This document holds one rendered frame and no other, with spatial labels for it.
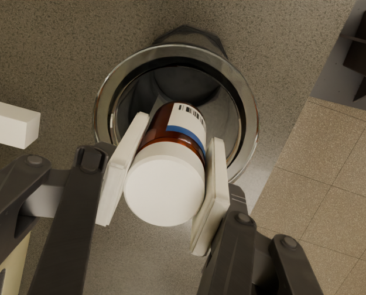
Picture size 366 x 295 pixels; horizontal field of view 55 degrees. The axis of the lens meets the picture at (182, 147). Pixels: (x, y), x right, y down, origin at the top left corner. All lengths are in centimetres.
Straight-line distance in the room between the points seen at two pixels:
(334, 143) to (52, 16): 130
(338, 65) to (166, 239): 108
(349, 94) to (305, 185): 42
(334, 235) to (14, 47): 158
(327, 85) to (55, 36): 117
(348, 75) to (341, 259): 88
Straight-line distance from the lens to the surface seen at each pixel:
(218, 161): 17
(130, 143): 16
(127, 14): 45
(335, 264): 193
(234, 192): 17
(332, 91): 149
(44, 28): 48
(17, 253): 59
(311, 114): 151
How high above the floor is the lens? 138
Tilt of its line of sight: 67 degrees down
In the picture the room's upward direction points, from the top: 172 degrees counter-clockwise
